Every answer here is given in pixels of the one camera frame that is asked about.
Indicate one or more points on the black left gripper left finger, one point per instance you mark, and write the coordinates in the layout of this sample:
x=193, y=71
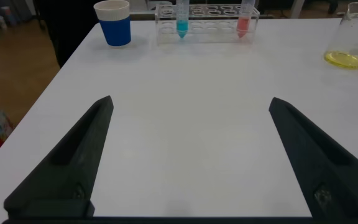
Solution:
x=70, y=168

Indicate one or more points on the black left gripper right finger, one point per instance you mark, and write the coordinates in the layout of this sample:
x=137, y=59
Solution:
x=328, y=168

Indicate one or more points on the pink-red pigment test tube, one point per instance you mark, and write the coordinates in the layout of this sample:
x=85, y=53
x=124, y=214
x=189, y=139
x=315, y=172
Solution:
x=243, y=26

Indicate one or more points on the clear glass beaker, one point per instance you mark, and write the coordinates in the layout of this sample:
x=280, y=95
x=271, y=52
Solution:
x=346, y=57

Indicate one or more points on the blue pigment test tube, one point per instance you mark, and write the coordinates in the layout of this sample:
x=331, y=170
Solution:
x=182, y=26

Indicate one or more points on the clear acrylic test tube rack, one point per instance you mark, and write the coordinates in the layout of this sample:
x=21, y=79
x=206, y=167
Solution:
x=210, y=31

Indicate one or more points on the blue white paper cup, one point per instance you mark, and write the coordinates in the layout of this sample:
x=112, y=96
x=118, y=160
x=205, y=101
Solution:
x=115, y=31

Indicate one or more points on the white standing desk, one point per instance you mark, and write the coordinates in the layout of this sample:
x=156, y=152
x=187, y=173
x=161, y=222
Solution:
x=295, y=9

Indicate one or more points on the pink cup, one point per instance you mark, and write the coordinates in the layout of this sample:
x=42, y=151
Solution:
x=7, y=15

